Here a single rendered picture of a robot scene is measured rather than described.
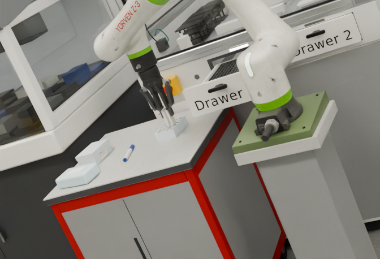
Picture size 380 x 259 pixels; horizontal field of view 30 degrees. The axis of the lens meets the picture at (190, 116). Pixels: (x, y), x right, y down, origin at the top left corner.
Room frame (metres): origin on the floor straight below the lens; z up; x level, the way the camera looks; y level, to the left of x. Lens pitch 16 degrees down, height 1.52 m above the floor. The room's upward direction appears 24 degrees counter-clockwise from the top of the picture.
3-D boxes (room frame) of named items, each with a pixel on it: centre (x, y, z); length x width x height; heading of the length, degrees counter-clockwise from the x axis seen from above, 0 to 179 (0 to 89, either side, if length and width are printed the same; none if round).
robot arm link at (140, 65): (2.55, 0.08, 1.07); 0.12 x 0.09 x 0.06; 151
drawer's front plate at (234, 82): (2.42, -0.14, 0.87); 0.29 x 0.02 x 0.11; 65
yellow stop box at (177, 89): (2.83, 0.02, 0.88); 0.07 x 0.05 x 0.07; 65
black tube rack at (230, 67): (2.60, -0.23, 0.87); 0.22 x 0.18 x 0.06; 155
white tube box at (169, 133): (2.59, 0.08, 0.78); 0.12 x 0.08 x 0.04; 151
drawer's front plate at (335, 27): (2.57, -0.57, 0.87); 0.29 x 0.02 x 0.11; 65
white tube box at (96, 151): (2.69, 0.41, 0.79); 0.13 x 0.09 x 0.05; 147
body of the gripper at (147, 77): (2.55, 0.07, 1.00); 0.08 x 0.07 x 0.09; 61
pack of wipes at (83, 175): (2.51, 0.47, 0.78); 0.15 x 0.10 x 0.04; 56
